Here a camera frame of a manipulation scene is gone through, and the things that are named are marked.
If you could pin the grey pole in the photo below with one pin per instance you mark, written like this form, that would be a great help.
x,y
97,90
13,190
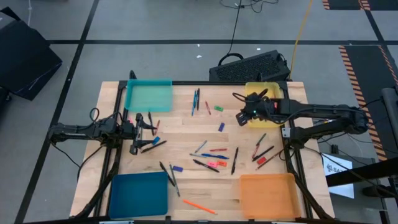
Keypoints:
x,y
391,109

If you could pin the pink crayon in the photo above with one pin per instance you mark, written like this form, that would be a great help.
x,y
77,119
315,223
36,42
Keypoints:
x,y
130,120

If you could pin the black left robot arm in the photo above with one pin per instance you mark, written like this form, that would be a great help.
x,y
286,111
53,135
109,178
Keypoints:
x,y
77,132

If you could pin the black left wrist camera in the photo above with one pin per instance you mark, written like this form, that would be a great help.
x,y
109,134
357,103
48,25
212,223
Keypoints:
x,y
128,130

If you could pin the black mat orange hazard stripes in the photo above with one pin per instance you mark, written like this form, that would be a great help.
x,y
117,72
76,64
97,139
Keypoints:
x,y
363,71
342,3

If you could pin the green eraser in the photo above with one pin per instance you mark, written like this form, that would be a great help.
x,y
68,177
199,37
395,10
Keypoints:
x,y
218,108

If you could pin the dark green pen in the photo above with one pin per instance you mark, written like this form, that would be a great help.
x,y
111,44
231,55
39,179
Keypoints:
x,y
198,99

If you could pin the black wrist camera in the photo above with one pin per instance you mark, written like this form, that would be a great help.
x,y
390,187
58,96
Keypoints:
x,y
255,102
128,130

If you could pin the purple eraser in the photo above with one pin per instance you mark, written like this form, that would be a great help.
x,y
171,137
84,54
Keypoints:
x,y
221,127

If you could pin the orange pencil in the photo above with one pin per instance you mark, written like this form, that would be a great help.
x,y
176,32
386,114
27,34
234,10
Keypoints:
x,y
199,207

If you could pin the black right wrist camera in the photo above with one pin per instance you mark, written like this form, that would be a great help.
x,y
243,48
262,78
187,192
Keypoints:
x,y
255,102

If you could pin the pink eraser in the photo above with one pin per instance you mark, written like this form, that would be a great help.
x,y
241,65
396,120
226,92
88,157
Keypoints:
x,y
212,164

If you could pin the orange plastic bin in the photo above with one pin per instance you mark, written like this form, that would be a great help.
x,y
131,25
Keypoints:
x,y
269,196

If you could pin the orange-red eraser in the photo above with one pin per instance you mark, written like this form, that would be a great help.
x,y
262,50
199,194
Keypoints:
x,y
222,163

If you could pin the black pen white scale print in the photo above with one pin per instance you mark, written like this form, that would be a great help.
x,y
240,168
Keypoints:
x,y
206,165

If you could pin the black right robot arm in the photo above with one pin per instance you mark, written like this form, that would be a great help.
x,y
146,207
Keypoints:
x,y
311,109

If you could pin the dark blue eraser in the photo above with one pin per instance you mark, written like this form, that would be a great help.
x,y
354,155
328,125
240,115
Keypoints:
x,y
177,168

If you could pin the dark navy pencil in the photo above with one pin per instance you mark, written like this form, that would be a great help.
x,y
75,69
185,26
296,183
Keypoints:
x,y
263,93

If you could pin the white printed sign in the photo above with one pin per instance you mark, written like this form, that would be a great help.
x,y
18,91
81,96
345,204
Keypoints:
x,y
345,191

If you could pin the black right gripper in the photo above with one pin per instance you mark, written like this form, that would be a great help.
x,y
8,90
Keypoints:
x,y
270,110

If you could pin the teal plastic bin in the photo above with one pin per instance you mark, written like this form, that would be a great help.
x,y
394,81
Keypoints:
x,y
149,96

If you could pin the black computer case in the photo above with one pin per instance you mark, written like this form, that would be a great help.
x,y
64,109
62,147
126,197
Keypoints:
x,y
248,68

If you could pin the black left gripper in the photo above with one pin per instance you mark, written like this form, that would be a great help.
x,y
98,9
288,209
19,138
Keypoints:
x,y
138,133

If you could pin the dark blue plastic bin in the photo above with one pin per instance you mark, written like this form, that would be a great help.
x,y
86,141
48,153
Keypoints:
x,y
138,196

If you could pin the light blue eraser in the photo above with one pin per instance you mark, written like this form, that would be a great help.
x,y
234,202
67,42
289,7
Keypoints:
x,y
156,140

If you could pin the green pencil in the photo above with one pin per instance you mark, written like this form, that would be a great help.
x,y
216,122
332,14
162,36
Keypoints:
x,y
261,139
174,180

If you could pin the red pencil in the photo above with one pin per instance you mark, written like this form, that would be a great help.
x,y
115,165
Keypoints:
x,y
255,151

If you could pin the black beam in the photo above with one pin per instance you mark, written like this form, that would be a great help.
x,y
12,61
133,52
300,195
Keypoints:
x,y
357,174

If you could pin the large black box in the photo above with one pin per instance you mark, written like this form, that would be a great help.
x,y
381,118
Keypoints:
x,y
25,59

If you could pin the blue pen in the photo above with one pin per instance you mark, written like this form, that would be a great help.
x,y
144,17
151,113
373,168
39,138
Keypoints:
x,y
194,104
214,156

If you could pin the yellow plastic bin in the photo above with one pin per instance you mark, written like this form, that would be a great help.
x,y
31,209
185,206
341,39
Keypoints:
x,y
275,91

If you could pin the brown pencil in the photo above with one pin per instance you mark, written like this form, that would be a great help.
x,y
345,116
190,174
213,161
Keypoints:
x,y
270,160

